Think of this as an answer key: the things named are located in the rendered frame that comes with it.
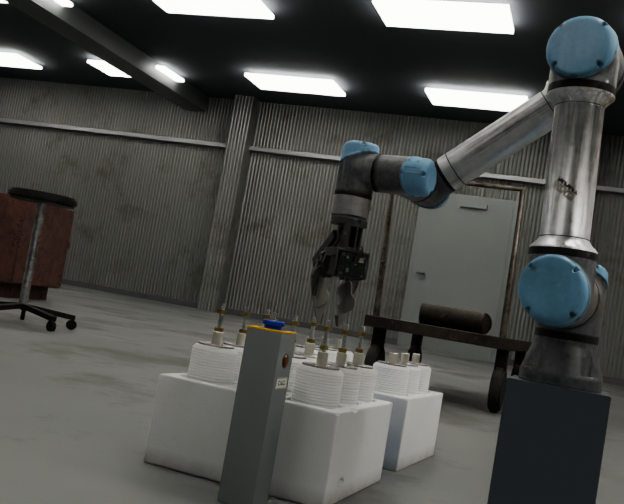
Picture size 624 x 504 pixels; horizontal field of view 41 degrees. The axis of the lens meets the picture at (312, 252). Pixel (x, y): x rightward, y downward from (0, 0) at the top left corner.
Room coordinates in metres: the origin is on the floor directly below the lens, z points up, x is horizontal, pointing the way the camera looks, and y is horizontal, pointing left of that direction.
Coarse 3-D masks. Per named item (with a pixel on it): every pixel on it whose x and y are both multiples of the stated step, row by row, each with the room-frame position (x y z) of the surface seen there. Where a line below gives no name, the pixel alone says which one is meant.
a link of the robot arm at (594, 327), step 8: (600, 272) 1.53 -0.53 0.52; (600, 280) 1.53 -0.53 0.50; (600, 288) 1.53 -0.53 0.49; (600, 296) 1.51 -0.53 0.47; (600, 304) 1.52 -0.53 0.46; (600, 312) 1.54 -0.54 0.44; (592, 320) 1.53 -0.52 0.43; (600, 320) 1.55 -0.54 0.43; (544, 328) 1.56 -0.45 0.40; (552, 328) 1.54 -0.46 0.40; (560, 328) 1.53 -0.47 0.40; (568, 328) 1.52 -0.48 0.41; (576, 328) 1.53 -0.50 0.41; (584, 328) 1.53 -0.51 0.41; (592, 328) 1.53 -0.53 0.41; (600, 328) 1.56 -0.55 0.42; (592, 336) 1.54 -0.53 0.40
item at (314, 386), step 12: (300, 372) 1.65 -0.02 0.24; (312, 372) 1.63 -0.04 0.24; (324, 372) 1.63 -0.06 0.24; (336, 372) 1.65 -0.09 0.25; (300, 384) 1.64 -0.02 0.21; (312, 384) 1.63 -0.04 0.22; (324, 384) 1.63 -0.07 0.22; (336, 384) 1.64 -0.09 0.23; (300, 396) 1.64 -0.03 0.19; (312, 396) 1.63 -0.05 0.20; (324, 396) 1.63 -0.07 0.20; (336, 396) 1.65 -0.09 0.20
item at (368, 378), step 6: (366, 372) 1.85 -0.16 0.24; (372, 372) 1.87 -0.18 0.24; (366, 378) 1.85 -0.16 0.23; (372, 378) 1.87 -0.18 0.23; (360, 384) 1.85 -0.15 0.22; (366, 384) 1.86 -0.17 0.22; (372, 384) 1.87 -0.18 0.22; (360, 390) 1.85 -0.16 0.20; (366, 390) 1.86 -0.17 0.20; (372, 390) 1.88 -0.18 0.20; (360, 396) 1.85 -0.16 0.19; (366, 396) 1.86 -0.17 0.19; (372, 396) 1.88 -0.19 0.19; (366, 402) 1.86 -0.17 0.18
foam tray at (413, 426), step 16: (384, 400) 2.11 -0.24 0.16; (400, 400) 2.09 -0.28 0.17; (416, 400) 2.16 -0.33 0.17; (432, 400) 2.33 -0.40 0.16; (400, 416) 2.09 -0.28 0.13; (416, 416) 2.19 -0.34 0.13; (432, 416) 2.36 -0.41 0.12; (400, 432) 2.09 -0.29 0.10; (416, 432) 2.21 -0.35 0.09; (432, 432) 2.39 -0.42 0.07; (400, 448) 2.09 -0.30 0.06; (416, 448) 2.24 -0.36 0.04; (432, 448) 2.42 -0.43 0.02; (384, 464) 2.10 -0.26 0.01; (400, 464) 2.11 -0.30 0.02
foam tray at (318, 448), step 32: (160, 384) 1.72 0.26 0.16; (192, 384) 1.69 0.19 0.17; (160, 416) 1.71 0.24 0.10; (192, 416) 1.69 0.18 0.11; (224, 416) 1.66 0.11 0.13; (288, 416) 1.61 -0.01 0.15; (320, 416) 1.59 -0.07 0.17; (352, 416) 1.66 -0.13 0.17; (384, 416) 1.89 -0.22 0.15; (160, 448) 1.71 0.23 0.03; (192, 448) 1.68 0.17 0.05; (224, 448) 1.66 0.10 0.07; (288, 448) 1.61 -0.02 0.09; (320, 448) 1.59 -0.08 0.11; (352, 448) 1.70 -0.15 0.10; (384, 448) 1.93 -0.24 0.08; (288, 480) 1.61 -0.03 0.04; (320, 480) 1.58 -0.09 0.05; (352, 480) 1.73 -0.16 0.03
